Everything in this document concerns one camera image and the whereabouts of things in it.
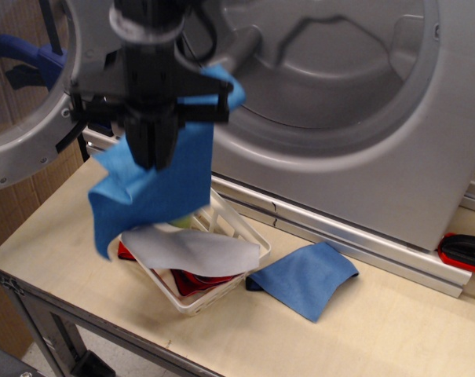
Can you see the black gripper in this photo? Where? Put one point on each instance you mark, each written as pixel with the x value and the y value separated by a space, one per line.
pixel 154 90

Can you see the blue cloth from machine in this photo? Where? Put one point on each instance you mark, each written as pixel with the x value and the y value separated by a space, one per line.
pixel 131 196

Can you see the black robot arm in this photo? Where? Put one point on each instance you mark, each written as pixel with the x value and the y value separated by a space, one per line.
pixel 153 22

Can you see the grey round machine door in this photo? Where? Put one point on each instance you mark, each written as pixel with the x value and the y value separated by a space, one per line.
pixel 35 142

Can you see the grey toy laundry machine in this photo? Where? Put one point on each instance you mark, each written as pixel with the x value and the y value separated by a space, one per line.
pixel 362 111

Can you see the green cloth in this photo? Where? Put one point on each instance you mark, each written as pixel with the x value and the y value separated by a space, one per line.
pixel 184 222

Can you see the white plastic basket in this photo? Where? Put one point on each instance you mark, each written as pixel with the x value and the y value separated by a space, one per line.
pixel 219 218

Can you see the white cloth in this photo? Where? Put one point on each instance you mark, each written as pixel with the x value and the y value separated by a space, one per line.
pixel 194 251

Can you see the red cloth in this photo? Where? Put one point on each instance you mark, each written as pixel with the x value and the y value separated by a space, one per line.
pixel 182 284

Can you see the blue clamp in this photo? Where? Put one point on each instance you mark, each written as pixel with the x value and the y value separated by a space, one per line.
pixel 39 66

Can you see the blue cloth on table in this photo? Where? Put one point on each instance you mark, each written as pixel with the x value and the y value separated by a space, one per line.
pixel 305 280

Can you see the red black tool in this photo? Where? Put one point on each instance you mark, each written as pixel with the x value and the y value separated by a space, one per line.
pixel 458 250

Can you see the aluminium extrusion rail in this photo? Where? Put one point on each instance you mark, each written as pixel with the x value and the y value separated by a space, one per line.
pixel 319 231

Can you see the grey table frame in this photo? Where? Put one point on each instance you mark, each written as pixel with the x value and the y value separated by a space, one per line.
pixel 54 325

